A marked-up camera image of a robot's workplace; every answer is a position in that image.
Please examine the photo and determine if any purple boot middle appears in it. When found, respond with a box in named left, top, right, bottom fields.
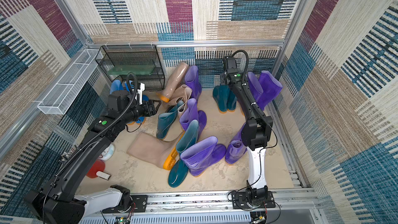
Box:
left=179, top=98, right=207, bottom=137

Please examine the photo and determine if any teal boot front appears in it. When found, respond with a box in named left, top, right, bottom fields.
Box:
left=167, top=120, right=200, bottom=188

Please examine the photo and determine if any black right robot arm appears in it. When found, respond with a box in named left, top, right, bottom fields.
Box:
left=221, top=55, right=272, bottom=199

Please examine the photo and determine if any blue rain boot upright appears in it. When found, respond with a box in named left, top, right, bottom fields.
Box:
left=109, top=79, right=124, bottom=94

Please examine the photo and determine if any beige boot lying front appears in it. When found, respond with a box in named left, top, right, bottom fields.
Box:
left=126, top=131, right=184, bottom=171

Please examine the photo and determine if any purple boot at back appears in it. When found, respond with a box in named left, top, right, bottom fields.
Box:
left=184, top=65, right=202, bottom=100

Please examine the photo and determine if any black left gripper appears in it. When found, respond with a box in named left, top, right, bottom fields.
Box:
left=121, top=100, right=163, bottom=127

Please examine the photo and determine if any short purple boot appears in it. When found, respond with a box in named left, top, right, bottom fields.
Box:
left=186, top=136, right=227, bottom=177
left=225, top=124, right=247, bottom=164

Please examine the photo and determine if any beige boot middle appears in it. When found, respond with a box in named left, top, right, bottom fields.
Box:
left=163, top=84, right=192, bottom=118

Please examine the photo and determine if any tall purple boot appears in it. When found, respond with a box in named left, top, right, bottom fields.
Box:
left=246, top=72, right=265, bottom=111
left=257, top=71, right=283, bottom=111

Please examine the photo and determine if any black wire mesh shelf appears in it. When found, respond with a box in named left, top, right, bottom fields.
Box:
left=95, top=45, right=165, bottom=91

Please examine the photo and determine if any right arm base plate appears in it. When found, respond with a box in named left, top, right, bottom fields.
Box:
left=228, top=191, right=276, bottom=211

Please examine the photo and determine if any green tray on shelf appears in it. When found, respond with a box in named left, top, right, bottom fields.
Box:
left=107, top=65, right=155, bottom=76

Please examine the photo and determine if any beige boot leaning at back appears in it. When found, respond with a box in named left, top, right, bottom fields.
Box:
left=157, top=62, right=189, bottom=103

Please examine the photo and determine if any short purple boot front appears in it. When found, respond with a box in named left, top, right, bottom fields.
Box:
left=186, top=136, right=227, bottom=177

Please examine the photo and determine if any aluminium front rail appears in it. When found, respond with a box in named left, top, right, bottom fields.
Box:
left=61, top=188, right=327, bottom=224

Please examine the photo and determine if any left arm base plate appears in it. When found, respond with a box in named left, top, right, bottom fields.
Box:
left=102, top=195, right=148, bottom=214

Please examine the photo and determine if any white wire mesh basket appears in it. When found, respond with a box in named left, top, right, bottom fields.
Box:
left=37, top=49, right=98, bottom=115

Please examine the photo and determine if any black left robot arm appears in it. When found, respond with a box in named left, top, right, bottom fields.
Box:
left=24, top=90, right=161, bottom=224

